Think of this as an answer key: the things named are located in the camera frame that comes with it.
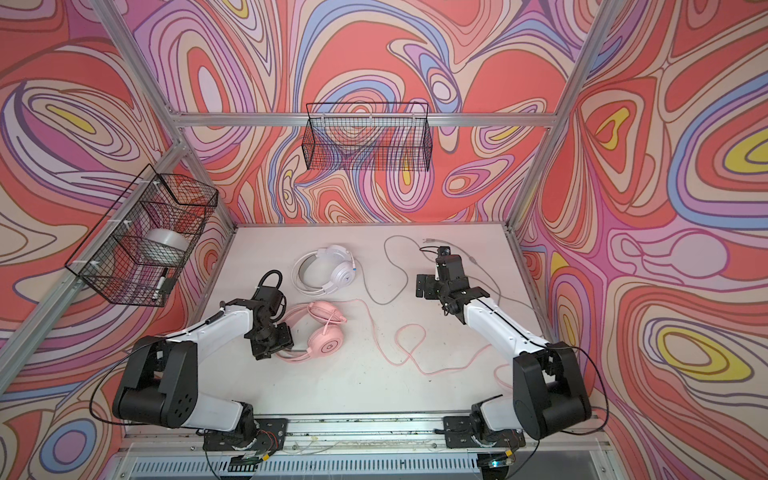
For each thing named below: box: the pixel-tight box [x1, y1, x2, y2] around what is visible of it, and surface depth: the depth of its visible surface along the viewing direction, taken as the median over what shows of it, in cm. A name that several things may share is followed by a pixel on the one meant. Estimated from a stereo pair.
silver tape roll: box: [141, 228, 190, 265], surface depth 73 cm
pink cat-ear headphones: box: [277, 301, 348, 363], surface depth 86 cm
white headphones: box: [292, 244, 357, 295], surface depth 104 cm
